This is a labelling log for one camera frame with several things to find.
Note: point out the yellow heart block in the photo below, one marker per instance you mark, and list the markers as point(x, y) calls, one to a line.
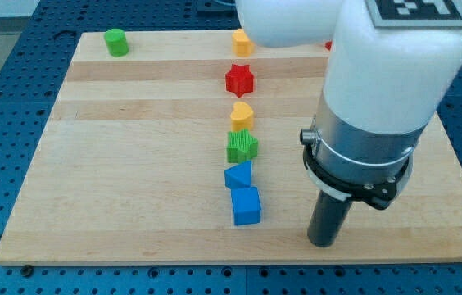
point(242, 117)

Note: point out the red star block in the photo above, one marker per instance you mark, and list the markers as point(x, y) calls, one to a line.
point(239, 80)

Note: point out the wooden board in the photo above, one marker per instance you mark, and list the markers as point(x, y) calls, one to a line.
point(129, 170)

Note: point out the fiducial marker tag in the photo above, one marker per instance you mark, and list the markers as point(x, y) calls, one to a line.
point(415, 13)

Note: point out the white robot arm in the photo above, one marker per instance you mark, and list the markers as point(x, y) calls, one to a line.
point(391, 63)

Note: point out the blue cube block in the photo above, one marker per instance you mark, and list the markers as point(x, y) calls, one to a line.
point(246, 206)

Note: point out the yellow block at top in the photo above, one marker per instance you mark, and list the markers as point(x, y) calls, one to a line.
point(242, 46)

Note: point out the green star block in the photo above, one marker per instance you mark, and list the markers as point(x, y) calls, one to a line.
point(241, 146)

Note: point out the blue triangle block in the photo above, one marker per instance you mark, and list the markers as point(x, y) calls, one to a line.
point(238, 176)

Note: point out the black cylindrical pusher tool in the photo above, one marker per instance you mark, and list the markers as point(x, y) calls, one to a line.
point(327, 219)

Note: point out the green cylinder block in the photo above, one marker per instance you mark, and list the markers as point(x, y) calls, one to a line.
point(116, 42)

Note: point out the red block behind arm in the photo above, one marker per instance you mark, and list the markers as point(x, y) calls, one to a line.
point(328, 45)

